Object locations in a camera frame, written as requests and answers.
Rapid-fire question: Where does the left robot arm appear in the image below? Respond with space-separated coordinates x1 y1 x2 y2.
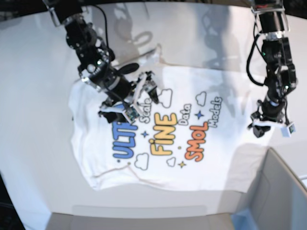
246 0 297 138

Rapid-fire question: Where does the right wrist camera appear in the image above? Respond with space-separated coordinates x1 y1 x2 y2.
123 106 140 124

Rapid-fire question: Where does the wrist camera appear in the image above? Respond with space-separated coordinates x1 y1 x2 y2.
123 106 140 124
281 122 296 138

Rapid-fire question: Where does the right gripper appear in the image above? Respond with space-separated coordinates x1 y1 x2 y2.
98 71 159 123

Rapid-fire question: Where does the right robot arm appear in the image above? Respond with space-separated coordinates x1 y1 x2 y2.
44 0 159 124

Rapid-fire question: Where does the grey cardboard box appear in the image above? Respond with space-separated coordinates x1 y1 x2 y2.
231 148 307 230

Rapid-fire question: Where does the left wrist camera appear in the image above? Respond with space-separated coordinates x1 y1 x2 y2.
281 122 296 138

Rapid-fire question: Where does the white t-shirt with print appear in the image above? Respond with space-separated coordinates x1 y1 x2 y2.
69 53 273 192

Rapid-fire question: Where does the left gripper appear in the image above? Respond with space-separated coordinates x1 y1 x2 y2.
249 95 290 138

